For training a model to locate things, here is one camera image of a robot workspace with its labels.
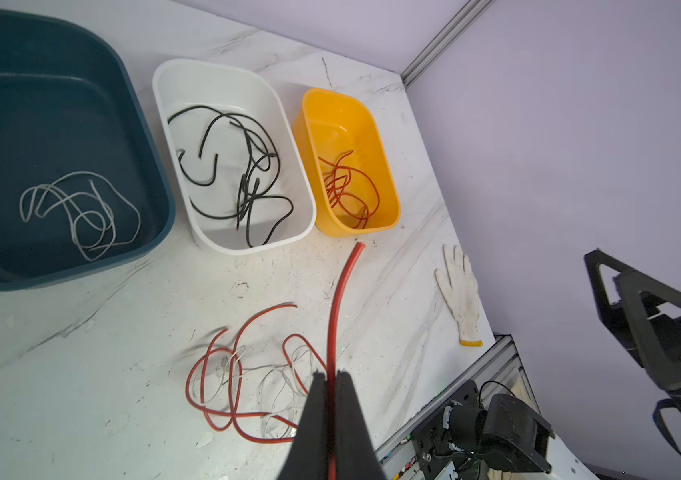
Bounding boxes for black cable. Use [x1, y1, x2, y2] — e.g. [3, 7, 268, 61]
[167, 104, 296, 248]

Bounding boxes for white plastic bin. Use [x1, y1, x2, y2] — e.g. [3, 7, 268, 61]
[152, 59, 316, 255]

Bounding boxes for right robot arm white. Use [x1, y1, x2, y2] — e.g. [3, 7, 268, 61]
[412, 249, 681, 479]

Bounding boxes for red orange cables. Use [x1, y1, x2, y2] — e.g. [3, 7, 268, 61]
[183, 241, 367, 480]

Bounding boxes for teal plastic bin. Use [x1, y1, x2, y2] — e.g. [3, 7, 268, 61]
[0, 10, 176, 291]

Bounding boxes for white thin cable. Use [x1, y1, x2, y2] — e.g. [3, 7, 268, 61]
[18, 170, 142, 263]

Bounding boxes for yellow plastic bin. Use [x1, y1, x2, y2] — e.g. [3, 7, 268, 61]
[292, 88, 401, 238]

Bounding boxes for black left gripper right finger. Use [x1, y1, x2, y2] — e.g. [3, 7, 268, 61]
[334, 371, 385, 480]

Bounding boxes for white work glove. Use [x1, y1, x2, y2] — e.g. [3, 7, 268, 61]
[434, 245, 483, 348]

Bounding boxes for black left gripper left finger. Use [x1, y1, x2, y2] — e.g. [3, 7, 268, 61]
[276, 373, 328, 480]

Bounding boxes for red cable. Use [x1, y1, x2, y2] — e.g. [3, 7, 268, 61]
[317, 149, 381, 230]

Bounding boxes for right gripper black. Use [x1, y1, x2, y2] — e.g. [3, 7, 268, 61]
[584, 249, 681, 405]

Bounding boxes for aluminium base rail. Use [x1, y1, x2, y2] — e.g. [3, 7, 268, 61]
[376, 335, 554, 479]

